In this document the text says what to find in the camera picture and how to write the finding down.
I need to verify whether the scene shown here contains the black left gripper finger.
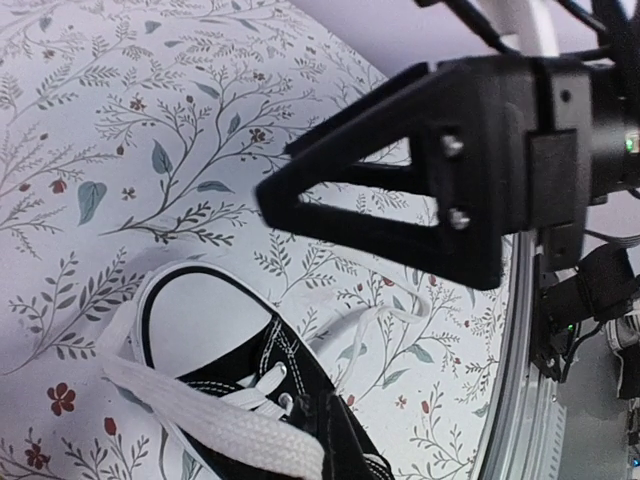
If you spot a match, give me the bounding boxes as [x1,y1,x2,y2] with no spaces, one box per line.
[288,391,394,480]

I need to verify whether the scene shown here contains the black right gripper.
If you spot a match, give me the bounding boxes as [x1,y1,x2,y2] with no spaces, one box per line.
[527,57,639,271]

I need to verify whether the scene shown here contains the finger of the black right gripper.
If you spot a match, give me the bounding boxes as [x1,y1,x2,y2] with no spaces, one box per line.
[255,62,533,290]

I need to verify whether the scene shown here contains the black white canvas sneaker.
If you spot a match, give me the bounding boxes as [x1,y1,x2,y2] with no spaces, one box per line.
[97,263,434,480]

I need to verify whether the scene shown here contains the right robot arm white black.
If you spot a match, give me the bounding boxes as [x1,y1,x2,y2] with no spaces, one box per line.
[255,55,639,382]

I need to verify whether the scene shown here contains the floral patterned table mat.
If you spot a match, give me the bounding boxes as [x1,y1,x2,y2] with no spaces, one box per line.
[1,1,509,479]

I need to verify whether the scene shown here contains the right black camera cable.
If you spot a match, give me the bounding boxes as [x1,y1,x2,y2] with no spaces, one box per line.
[414,0,640,66]

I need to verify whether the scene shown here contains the front aluminium rail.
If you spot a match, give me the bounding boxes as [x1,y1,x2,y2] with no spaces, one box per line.
[479,234,640,480]

